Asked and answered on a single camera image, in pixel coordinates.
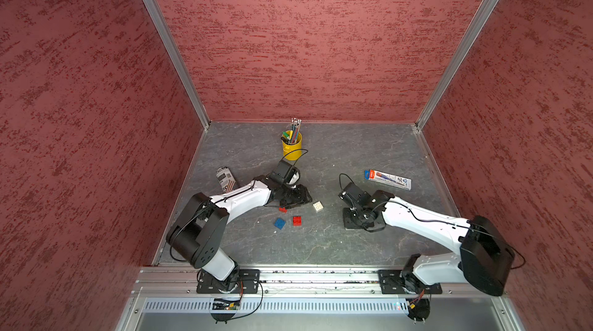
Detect blue small lego brick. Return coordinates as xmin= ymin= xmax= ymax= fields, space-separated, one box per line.
xmin=273 ymin=218 xmax=287 ymax=230

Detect white slotted cable duct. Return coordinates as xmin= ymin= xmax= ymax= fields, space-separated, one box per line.
xmin=143 ymin=298 xmax=409 ymax=315

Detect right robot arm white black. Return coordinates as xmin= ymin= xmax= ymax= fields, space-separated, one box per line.
xmin=338 ymin=184 xmax=520 ymax=297

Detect yellow pen cup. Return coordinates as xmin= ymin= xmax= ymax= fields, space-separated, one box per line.
xmin=281 ymin=130 xmax=304 ymax=161

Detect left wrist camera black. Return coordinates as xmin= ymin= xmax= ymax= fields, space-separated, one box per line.
xmin=269 ymin=160 xmax=301 ymax=186

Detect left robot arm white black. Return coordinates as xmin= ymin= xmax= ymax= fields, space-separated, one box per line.
xmin=166 ymin=176 xmax=312 ymax=293

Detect aluminium corner post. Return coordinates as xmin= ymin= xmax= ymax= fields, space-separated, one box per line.
xmin=415 ymin=0 xmax=500 ymax=132
xmin=142 ymin=0 xmax=211 ymax=130

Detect right aluminium corner post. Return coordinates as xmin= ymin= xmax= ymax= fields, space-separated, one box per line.
xmin=415 ymin=0 xmax=500 ymax=132

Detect left aluminium corner post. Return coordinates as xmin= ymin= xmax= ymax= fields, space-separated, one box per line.
xmin=142 ymin=0 xmax=211 ymax=130

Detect white lego brick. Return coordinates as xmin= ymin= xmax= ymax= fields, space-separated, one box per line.
xmin=313 ymin=201 xmax=324 ymax=212

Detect aluminium front rail frame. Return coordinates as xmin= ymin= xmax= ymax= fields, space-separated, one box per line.
xmin=116 ymin=266 xmax=524 ymax=330

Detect pens bundle in cup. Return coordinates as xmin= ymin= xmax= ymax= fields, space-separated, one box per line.
xmin=281 ymin=118 xmax=302 ymax=145

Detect white blue red flat box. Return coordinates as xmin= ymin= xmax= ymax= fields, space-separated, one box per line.
xmin=364 ymin=169 xmax=412 ymax=191

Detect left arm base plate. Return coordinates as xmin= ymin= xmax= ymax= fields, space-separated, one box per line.
xmin=196 ymin=269 xmax=260 ymax=295

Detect small striped can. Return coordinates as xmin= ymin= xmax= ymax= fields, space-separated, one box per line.
xmin=216 ymin=167 xmax=236 ymax=194

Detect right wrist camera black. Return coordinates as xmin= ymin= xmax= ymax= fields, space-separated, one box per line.
xmin=338 ymin=182 xmax=371 ymax=208

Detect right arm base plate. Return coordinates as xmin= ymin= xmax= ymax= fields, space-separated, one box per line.
xmin=378 ymin=269 xmax=443 ymax=295

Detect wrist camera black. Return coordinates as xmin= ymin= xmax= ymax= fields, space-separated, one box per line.
xmin=269 ymin=160 xmax=301 ymax=186
xmin=338 ymin=182 xmax=371 ymax=208

